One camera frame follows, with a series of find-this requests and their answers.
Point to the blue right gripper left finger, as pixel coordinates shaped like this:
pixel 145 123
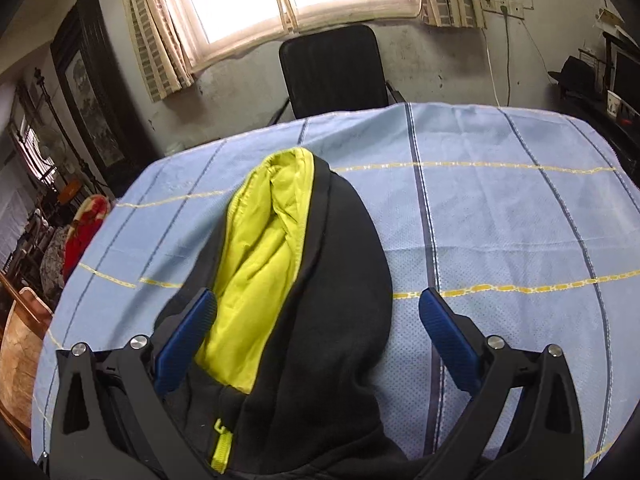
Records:
pixel 177 339

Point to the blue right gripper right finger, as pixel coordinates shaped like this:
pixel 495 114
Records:
pixel 456 339

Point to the black hoodie with yellow lining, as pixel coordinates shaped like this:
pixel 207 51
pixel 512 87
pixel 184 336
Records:
pixel 280 387

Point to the light blue plaid bed sheet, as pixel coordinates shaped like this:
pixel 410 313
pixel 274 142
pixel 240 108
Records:
pixel 523 219

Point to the wooden chair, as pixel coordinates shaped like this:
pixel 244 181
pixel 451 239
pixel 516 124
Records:
pixel 21 343

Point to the red floral blanket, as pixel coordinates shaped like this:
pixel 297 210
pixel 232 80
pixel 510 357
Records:
pixel 86 222

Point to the dark framed painting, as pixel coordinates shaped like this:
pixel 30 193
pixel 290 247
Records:
pixel 98 98

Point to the black desk with electronics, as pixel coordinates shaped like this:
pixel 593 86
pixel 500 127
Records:
pixel 605 93

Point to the black office chair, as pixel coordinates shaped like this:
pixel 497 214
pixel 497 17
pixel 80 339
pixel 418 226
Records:
pixel 337 70

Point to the left striped curtain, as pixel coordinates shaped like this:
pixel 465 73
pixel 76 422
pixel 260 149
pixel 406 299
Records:
pixel 160 55

